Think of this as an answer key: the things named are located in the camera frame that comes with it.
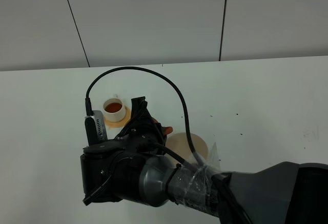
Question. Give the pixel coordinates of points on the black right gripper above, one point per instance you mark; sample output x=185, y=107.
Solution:
x=139, y=135

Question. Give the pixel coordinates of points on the brown clay teapot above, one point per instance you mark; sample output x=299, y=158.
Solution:
x=167, y=130

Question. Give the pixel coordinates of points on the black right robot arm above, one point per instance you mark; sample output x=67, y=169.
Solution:
x=137, y=166

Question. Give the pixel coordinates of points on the beige teapot saucer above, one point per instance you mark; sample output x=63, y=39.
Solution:
x=178, y=143

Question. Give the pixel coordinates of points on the orange far coaster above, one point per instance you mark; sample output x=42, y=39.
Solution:
x=120, y=124

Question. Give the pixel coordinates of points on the white far teacup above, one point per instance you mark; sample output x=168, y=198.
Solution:
x=114, y=109

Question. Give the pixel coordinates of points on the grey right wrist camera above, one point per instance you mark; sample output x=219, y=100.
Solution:
x=95, y=128

